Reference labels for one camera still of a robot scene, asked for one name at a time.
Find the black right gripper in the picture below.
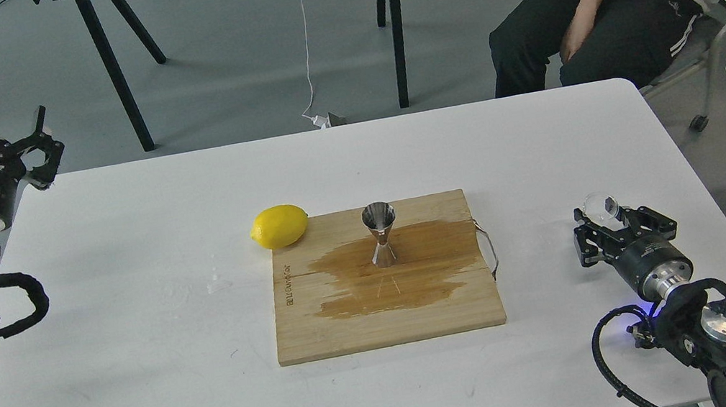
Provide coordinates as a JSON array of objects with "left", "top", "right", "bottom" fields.
[{"left": 572, "top": 206, "right": 694, "bottom": 303}]

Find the clear glass measuring cup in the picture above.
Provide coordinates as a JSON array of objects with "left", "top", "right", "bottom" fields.
[{"left": 582, "top": 191, "right": 625, "bottom": 231}]

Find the steel double jigger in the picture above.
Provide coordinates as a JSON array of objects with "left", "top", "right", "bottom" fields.
[{"left": 361, "top": 201, "right": 398, "bottom": 269}]

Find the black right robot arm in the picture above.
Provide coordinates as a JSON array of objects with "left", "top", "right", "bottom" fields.
[{"left": 573, "top": 198, "right": 726, "bottom": 407}]

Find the wooden cutting board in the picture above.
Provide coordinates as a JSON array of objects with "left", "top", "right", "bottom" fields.
[{"left": 271, "top": 189, "right": 507, "bottom": 366}]

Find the yellow lemon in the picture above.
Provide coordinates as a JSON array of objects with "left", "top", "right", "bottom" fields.
[{"left": 249, "top": 204, "right": 309, "bottom": 250}]

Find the white cable with plug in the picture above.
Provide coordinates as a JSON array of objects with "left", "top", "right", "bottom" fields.
[{"left": 283, "top": 0, "right": 347, "bottom": 133}]

